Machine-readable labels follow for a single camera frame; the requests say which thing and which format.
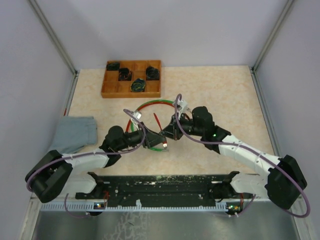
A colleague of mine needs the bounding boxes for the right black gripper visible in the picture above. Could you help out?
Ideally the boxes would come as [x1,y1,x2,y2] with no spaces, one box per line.
[159,111,204,141]

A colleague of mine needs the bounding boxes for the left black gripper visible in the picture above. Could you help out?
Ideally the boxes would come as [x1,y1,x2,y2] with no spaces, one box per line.
[116,122,167,152]

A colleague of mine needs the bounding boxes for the thin red wire padlock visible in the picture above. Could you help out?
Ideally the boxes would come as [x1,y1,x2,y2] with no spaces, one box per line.
[153,112,168,149]

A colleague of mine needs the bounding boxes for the green cable lock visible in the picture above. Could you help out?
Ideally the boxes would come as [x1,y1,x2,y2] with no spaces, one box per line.
[131,98,176,153]

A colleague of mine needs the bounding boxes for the red cable lock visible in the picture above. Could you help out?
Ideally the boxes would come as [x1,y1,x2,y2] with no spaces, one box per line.
[125,99,174,132]

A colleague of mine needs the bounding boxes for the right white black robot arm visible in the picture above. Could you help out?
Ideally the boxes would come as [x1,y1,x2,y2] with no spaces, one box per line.
[160,106,310,210]

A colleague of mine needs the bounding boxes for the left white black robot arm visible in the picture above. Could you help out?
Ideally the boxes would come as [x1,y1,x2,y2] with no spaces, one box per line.
[25,125,167,203]

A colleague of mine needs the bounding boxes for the blue yellow rolled tie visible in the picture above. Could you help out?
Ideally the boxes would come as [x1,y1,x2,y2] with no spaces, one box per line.
[130,78,146,93]

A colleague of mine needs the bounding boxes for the black dotted rolled tie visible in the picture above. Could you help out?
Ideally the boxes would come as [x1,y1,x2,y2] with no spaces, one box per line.
[145,66,160,81]

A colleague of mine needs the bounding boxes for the wooden compartment tray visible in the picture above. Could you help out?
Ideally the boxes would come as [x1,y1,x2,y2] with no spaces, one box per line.
[101,60,162,99]

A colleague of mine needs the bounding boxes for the black orange rolled tie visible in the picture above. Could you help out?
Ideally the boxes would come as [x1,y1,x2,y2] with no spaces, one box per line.
[118,67,132,81]

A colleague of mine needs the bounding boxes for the folded blue jeans cloth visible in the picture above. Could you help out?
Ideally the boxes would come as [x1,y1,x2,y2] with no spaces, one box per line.
[48,116,98,154]

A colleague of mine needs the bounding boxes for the dark green rolled tie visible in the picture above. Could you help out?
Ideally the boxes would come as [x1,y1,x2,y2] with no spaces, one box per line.
[106,61,121,71]

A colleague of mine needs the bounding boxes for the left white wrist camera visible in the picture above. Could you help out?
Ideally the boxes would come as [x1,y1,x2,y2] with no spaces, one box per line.
[131,110,142,126]

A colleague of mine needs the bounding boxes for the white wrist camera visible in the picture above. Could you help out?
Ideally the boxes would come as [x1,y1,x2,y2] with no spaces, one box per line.
[131,110,142,126]
[176,99,191,114]

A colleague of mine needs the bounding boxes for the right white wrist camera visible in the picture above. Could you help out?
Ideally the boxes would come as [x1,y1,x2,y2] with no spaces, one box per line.
[176,99,191,114]

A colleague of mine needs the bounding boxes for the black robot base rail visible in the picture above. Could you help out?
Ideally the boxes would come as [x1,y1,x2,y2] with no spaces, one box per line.
[47,173,253,216]

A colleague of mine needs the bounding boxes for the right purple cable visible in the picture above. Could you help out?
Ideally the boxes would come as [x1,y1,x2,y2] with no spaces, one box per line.
[173,93,311,218]

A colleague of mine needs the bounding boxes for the purple cable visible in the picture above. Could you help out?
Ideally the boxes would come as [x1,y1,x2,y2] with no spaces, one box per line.
[26,108,147,220]
[173,93,311,218]

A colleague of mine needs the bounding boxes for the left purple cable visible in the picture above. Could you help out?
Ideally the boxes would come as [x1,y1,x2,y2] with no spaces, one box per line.
[26,108,147,220]

